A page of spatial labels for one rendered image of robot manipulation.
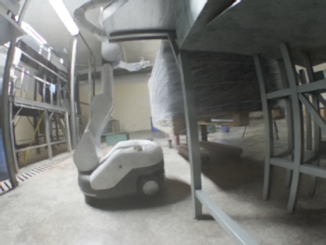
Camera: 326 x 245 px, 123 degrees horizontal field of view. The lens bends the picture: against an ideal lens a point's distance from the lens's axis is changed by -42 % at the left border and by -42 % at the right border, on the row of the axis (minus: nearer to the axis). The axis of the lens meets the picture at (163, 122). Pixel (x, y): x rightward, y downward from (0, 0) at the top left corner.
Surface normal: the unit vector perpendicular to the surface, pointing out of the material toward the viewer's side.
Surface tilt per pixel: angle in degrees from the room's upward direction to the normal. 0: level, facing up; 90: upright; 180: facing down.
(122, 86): 90
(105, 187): 90
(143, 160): 90
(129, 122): 90
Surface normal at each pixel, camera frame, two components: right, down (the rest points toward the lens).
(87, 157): 0.25, -0.03
